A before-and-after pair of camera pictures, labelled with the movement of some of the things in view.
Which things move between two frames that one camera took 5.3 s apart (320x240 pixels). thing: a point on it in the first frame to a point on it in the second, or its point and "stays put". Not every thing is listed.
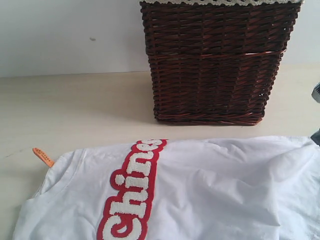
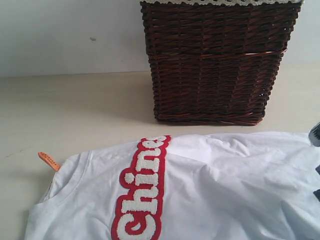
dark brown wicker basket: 216,63 stays put
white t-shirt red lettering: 261,187 stays put
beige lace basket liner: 225,2 stays put
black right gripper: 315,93 to 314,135
